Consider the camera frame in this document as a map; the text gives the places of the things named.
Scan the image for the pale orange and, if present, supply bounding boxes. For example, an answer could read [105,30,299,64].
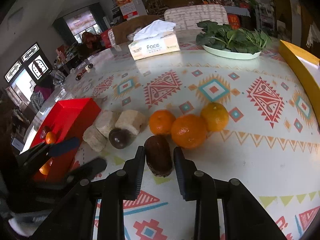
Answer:
[200,102,229,132]

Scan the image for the tissue box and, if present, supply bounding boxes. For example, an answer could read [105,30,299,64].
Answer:
[128,19,181,61]

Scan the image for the pale green oval plate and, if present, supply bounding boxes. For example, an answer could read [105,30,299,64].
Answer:
[202,44,262,60]

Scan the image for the brown chair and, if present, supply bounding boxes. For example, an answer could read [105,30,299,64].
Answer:
[112,15,160,44]

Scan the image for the red gift box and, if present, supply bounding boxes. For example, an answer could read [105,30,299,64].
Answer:
[227,14,242,29]

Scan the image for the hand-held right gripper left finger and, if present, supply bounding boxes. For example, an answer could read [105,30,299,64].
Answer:
[32,145,146,240]

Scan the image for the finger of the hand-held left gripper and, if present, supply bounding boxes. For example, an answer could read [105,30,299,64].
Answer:
[17,137,80,170]
[62,157,108,185]

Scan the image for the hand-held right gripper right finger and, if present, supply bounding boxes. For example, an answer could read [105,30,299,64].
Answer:
[173,146,288,240]

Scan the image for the spinach leaves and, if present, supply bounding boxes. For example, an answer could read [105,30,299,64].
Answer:
[196,21,272,55]

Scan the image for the chair with patterned cover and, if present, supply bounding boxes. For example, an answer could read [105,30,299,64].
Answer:
[164,4,228,30]

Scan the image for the sideboard with fringed cloth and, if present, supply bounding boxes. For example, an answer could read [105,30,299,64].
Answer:
[305,21,320,49]

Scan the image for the window with curtains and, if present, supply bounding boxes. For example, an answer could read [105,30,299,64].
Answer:
[62,9,100,37]

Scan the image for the dark brown date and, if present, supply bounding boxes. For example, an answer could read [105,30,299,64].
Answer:
[144,135,173,177]

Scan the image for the door with patterned glass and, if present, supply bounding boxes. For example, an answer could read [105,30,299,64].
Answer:
[4,42,53,98]

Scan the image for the metal shelf rack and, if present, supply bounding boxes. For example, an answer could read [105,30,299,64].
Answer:
[255,4,275,34]

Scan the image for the red wall calendar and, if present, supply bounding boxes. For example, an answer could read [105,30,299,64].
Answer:
[115,0,137,18]

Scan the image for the blue checkered tablecloth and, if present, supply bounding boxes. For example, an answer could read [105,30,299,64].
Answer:
[225,6,251,18]

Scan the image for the square ceiling lamp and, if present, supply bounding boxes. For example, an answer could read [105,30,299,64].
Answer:
[7,7,24,22]

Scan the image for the small orange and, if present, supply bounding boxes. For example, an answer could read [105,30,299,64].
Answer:
[39,159,54,175]
[45,131,57,144]
[149,109,177,135]

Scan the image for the large orange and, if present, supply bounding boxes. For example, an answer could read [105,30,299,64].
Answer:
[171,114,208,149]

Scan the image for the yellow taped tray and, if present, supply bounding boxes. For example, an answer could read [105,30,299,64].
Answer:
[279,39,320,100]

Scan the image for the dark purple passion fruit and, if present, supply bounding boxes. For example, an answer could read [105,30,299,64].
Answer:
[108,128,133,150]

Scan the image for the pile of clothes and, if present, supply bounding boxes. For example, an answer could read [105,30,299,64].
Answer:
[30,69,66,108]

